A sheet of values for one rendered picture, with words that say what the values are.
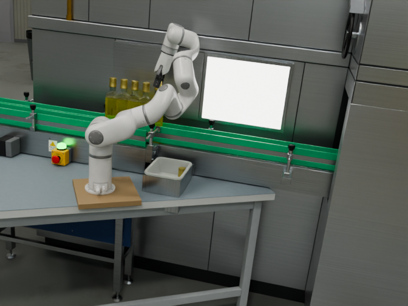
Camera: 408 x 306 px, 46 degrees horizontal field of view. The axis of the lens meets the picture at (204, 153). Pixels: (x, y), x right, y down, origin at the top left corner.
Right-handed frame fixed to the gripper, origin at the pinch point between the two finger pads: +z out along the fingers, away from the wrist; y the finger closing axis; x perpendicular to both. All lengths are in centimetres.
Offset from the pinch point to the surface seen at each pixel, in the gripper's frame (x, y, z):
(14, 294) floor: -31, 28, 129
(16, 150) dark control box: -52, 19, 54
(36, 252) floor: -41, -12, 132
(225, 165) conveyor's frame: 45, 6, 23
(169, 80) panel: 2.3, -11.8, 0.0
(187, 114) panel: 16.9, -11.7, 12.7
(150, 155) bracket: 10.9, 15.7, 29.8
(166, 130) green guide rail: 12.2, 4.4, 19.1
